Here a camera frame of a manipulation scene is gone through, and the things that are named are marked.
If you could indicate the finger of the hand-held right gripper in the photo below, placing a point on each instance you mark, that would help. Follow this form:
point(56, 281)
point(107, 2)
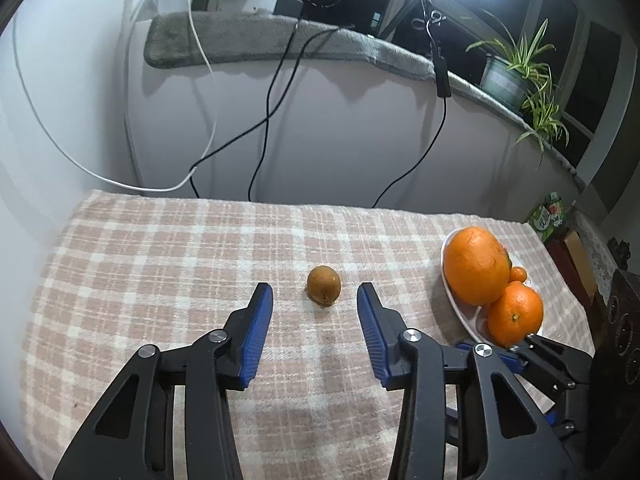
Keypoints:
point(570, 417)
point(555, 365)

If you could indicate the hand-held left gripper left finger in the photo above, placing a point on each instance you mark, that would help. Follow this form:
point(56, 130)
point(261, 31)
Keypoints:
point(257, 330)

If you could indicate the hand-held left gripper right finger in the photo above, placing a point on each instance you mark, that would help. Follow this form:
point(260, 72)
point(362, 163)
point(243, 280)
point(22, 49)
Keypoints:
point(372, 335)

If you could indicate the round orange with stem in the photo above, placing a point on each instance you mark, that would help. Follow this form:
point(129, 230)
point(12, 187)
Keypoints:
point(515, 315)

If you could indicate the small brown kiwi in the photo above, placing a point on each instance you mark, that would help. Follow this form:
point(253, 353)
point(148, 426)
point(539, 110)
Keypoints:
point(324, 285)

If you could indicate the white floral plate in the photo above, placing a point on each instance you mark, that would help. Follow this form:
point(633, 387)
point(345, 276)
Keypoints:
point(462, 317)

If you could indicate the small orange kumquat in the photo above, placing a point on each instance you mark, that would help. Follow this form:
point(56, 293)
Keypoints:
point(518, 274)

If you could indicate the large oblong orange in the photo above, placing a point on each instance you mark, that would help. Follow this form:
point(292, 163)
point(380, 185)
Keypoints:
point(472, 265)

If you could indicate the dark red box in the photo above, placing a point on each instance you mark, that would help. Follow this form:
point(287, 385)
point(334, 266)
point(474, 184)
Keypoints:
point(565, 275)

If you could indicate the beige checked tablecloth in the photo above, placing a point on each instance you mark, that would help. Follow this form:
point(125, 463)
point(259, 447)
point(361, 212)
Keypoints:
point(175, 270)

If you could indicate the tan cardboard box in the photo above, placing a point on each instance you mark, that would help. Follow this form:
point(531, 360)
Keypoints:
point(580, 260)

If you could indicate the green carton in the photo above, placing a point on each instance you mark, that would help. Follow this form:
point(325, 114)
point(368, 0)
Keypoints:
point(547, 217)

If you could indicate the pale green plant pot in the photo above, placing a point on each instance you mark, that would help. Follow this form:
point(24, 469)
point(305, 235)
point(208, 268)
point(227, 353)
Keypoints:
point(500, 82)

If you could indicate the green spider plant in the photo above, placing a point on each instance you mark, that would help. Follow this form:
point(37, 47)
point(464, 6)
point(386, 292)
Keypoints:
point(520, 60)

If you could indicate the black power adapter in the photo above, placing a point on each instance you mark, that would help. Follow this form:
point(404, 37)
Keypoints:
point(290, 4)

